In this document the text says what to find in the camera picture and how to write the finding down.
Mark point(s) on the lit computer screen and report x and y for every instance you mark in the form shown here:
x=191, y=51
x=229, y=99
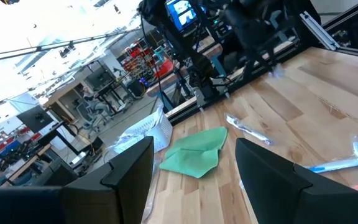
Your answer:
x=182, y=14

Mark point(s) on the grey office chair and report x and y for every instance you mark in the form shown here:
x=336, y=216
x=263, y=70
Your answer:
x=84, y=113

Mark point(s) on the silver frame bracket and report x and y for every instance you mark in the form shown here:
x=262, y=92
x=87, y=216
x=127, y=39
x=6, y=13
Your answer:
x=319, y=31

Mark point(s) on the black computer monitor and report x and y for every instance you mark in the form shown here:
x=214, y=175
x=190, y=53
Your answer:
x=36, y=118

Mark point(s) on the black ceiling camera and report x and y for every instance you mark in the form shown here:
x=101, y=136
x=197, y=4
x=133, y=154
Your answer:
x=67, y=51

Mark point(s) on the shelf with red bins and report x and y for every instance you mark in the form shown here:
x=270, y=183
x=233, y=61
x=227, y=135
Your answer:
x=163, y=67

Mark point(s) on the green cloth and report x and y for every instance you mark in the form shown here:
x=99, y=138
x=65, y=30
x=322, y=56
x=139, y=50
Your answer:
x=194, y=152

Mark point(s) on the person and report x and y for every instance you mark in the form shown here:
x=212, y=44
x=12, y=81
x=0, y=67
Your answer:
x=92, y=99

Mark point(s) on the white perforated plastic basket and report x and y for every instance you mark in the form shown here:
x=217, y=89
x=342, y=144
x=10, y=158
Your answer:
x=157, y=130

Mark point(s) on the blue grey metal stand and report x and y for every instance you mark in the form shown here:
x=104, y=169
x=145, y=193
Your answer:
x=217, y=65

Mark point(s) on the black legged wooden desk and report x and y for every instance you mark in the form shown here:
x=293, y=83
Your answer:
x=26, y=165

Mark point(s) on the purple toothbrush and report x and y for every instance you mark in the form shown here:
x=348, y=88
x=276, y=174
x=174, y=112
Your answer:
x=247, y=129
x=129, y=138

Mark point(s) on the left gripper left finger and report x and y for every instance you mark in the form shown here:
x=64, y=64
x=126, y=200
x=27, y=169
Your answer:
x=73, y=205

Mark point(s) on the blue toothbrush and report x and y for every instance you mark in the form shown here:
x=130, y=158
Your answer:
x=334, y=165

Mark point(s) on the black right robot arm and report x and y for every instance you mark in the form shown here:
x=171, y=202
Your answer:
x=197, y=59

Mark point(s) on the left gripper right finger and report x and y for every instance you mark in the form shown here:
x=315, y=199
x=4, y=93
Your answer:
x=291, y=199

